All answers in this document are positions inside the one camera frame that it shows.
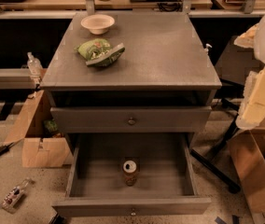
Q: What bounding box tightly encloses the closed grey top drawer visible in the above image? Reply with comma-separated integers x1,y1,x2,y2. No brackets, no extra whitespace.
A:
50,106,211,133

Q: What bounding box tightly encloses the grey wooden drawer cabinet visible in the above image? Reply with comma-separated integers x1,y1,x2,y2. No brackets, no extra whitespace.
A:
42,12,221,147

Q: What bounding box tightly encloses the white ceramic bowl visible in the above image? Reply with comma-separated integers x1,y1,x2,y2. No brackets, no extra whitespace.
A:
80,14,115,35

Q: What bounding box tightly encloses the cardboard box right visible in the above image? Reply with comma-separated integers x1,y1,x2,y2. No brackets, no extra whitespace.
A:
228,120,265,224

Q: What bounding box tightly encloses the cardboard box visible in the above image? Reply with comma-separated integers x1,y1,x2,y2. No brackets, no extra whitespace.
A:
4,91,73,168
228,120,265,224

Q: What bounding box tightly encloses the small white pump bottle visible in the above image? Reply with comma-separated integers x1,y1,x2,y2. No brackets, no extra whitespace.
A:
204,43,213,54

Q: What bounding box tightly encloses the clear sanitizer bottle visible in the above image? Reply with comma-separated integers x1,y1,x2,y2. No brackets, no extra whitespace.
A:
27,52,43,84

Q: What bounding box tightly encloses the open grey middle drawer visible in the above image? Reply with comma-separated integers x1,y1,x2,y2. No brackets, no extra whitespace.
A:
52,133,211,217

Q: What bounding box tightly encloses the cardboard box left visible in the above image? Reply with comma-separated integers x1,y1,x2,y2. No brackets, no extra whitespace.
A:
4,91,73,168

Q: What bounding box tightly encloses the clear plastic bottle on floor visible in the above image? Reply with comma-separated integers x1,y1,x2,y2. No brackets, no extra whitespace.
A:
1,177,33,213

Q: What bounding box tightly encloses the black folding table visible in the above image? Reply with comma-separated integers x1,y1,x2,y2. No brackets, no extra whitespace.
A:
190,35,265,194

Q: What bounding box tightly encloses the orange soda can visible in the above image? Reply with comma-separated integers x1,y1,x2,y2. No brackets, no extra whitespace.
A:
122,160,137,186

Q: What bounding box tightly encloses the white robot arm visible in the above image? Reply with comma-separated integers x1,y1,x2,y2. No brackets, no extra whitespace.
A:
234,15,265,130

